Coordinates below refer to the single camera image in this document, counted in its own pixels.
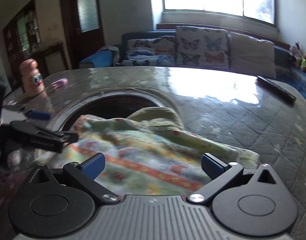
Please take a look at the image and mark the floral patterned children's garment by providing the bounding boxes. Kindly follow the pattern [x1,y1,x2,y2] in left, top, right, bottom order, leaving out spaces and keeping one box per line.
[36,107,259,195]

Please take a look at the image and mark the pink googly-eyed toy figure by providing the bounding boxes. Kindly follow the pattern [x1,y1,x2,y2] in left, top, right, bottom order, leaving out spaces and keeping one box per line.
[19,59,45,98]

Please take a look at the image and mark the small pink object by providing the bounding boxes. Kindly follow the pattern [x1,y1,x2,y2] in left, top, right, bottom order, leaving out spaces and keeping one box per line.
[51,78,68,89]

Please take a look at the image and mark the dark wooden shelf cabinet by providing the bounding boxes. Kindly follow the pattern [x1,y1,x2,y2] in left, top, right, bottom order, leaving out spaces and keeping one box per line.
[3,0,69,82]

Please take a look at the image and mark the blue cloth on sofa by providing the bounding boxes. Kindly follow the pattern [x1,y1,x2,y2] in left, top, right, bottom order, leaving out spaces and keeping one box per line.
[80,45,122,68]

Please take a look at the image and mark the black remote control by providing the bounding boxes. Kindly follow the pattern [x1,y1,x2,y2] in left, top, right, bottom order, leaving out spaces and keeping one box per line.
[256,76,297,106]

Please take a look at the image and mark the plain white cushion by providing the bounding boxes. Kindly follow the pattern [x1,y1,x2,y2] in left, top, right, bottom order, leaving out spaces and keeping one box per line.
[230,32,276,79]

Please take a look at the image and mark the dark wooden door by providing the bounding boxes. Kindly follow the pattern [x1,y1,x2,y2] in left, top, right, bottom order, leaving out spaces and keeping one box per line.
[60,0,105,69]

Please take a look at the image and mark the blue sofa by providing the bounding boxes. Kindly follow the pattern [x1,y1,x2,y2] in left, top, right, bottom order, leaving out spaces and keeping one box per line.
[79,29,306,99]

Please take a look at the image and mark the butterfly cushion upright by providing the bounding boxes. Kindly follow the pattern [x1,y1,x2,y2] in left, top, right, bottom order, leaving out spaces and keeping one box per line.
[176,26,229,70]

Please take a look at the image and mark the butterfly cushion lying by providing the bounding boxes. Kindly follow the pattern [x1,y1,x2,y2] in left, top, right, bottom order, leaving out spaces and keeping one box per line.
[121,35,175,67]

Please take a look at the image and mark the toys pile on sofa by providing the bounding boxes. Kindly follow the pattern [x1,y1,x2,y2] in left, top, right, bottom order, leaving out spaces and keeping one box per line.
[289,42,306,73]

